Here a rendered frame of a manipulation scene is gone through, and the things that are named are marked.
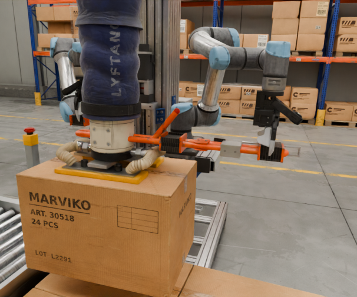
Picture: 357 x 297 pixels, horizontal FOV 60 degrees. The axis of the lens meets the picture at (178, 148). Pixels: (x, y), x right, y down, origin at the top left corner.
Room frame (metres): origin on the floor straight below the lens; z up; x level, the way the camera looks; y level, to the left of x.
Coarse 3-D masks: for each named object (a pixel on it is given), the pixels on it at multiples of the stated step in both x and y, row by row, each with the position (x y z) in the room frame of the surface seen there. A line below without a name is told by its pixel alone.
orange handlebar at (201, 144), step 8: (88, 120) 1.50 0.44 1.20; (80, 136) 1.20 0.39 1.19; (88, 136) 1.18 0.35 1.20; (144, 136) 1.17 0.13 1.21; (184, 144) 1.08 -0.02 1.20; (192, 144) 1.07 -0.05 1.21; (200, 144) 1.07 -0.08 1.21; (208, 144) 1.06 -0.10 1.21; (216, 144) 1.06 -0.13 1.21; (248, 144) 1.07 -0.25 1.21; (240, 152) 1.03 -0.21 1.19; (248, 152) 1.02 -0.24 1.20; (256, 152) 1.01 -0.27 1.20; (288, 152) 1.01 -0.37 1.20
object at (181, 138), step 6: (168, 132) 1.17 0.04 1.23; (162, 138) 1.08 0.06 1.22; (168, 138) 1.08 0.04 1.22; (174, 138) 1.07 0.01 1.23; (180, 138) 1.07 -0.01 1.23; (186, 138) 1.14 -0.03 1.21; (162, 144) 1.09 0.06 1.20; (168, 144) 1.09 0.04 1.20; (174, 144) 1.08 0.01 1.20; (180, 144) 1.07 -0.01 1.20; (162, 150) 1.08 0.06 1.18; (168, 150) 1.08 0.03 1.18; (174, 150) 1.07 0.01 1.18; (180, 150) 1.07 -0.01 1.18
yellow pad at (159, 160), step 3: (84, 156) 1.27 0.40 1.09; (87, 159) 1.27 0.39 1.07; (90, 159) 1.27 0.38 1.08; (93, 159) 1.26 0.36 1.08; (156, 159) 1.25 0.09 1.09; (159, 159) 1.25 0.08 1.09; (162, 159) 1.26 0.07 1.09; (120, 162) 1.23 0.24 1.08; (123, 162) 1.22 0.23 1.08; (126, 162) 1.22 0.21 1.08; (129, 162) 1.22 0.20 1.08; (156, 162) 1.21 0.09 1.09; (159, 162) 1.22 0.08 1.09; (162, 162) 1.25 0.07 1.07; (153, 165) 1.19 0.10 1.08; (156, 165) 1.19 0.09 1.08; (159, 165) 1.22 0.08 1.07
